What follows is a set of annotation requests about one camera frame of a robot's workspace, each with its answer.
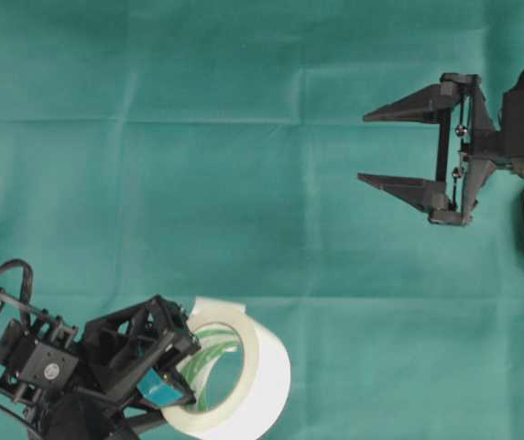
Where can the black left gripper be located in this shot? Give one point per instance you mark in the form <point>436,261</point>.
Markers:
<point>130,358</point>

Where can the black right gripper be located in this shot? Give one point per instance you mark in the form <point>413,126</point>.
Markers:
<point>434,104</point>

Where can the white duct tape roll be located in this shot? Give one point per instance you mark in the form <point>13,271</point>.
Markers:
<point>261,387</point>

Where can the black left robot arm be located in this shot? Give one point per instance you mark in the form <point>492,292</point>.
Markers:
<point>40,357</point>

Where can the green table cloth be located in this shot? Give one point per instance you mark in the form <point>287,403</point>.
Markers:
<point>211,148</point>

